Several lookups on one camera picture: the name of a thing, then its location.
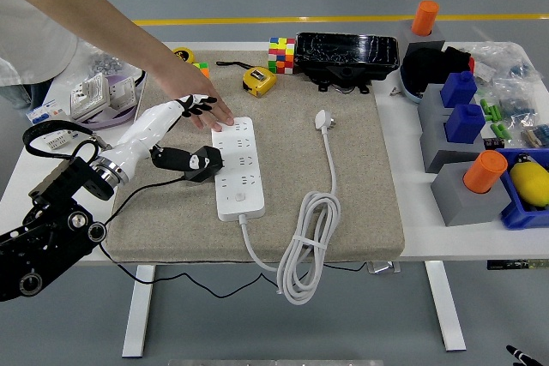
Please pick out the person's hand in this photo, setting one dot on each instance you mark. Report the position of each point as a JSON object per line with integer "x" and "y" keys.
{"x": 184, "y": 83}

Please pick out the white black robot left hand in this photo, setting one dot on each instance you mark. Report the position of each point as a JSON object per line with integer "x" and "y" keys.
{"x": 141, "y": 134}

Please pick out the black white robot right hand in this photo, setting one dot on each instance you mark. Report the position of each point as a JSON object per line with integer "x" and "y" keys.
{"x": 519, "y": 356}

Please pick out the black plug adapter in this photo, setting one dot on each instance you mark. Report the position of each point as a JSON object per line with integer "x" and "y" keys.
{"x": 210, "y": 156}

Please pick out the white power strip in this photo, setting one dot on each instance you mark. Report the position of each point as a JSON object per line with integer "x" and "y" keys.
{"x": 238, "y": 194}

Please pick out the person's forearm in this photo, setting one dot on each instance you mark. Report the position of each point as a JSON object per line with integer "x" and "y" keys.
{"x": 86, "y": 16}

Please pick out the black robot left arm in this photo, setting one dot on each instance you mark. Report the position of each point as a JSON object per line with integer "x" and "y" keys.
{"x": 56, "y": 194}

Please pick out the colourful puzzle cube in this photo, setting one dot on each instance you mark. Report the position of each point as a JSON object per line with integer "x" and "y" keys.
{"x": 202, "y": 68}
{"x": 281, "y": 55}

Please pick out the yellow tape measure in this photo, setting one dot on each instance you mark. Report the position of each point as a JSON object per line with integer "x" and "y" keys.
{"x": 184, "y": 55}
{"x": 257, "y": 83}

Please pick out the purple tray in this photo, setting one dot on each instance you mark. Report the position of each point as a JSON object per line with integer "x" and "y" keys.
{"x": 107, "y": 121}

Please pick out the clear bag of grey screws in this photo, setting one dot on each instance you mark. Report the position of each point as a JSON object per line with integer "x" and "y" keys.
{"x": 103, "y": 64}

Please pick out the white table leg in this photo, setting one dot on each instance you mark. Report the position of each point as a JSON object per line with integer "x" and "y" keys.
{"x": 138, "y": 314}
{"x": 446, "y": 310}

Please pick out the black label strip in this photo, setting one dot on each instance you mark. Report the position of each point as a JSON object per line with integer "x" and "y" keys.
{"x": 514, "y": 265}

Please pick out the white circuit breaker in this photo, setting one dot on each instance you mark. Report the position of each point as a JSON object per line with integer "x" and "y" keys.
{"x": 43, "y": 113}

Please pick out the blue plastic bin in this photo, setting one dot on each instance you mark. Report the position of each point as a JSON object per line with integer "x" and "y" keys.
{"x": 519, "y": 216}

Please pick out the person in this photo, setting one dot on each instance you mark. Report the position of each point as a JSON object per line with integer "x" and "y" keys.
{"x": 25, "y": 49}

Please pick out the black device with cracked screen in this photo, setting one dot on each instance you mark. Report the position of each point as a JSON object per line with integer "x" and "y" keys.
{"x": 343, "y": 51}

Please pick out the yellow toy fruit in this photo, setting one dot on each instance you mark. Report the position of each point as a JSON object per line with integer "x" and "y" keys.
{"x": 532, "y": 181}

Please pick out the orange cylinder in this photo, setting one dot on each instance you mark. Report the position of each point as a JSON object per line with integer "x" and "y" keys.
{"x": 424, "y": 16}
{"x": 484, "y": 171}

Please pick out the grey-brown mat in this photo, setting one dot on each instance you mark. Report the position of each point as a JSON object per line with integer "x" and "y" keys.
{"x": 364, "y": 169}

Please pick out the small metal hook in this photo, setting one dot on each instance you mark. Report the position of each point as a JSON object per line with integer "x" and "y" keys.
{"x": 394, "y": 91}

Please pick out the clear bag of brown parts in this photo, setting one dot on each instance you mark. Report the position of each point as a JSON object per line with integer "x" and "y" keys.
{"x": 536, "y": 136}

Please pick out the light blue bowl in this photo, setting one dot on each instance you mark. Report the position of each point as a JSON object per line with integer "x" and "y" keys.
{"x": 407, "y": 87}

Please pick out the green peg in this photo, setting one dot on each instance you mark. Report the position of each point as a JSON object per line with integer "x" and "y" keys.
{"x": 496, "y": 130}
{"x": 484, "y": 106}
{"x": 494, "y": 113}
{"x": 504, "y": 132}

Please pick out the black cloth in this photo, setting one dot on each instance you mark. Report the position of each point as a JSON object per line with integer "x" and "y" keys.
{"x": 422, "y": 68}

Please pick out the blue block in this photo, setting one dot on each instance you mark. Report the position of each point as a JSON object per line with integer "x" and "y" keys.
{"x": 463, "y": 124}
{"x": 459, "y": 89}

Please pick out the clear bag of dark parts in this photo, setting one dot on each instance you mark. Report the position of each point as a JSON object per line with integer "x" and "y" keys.
{"x": 517, "y": 106}

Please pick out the clear bag of blue parts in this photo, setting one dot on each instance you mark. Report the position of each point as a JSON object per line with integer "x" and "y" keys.
{"x": 519, "y": 70}

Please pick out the clear bag with white label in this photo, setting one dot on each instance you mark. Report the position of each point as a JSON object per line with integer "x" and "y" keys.
{"x": 484, "y": 70}

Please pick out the white wall switch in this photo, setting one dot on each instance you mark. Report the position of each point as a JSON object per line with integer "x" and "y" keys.
{"x": 124, "y": 91}

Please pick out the white wall socket stack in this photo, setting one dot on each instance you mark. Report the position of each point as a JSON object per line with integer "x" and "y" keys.
{"x": 88, "y": 98}

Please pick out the metal bracket under table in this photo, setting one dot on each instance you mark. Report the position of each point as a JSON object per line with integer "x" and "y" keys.
{"x": 384, "y": 267}

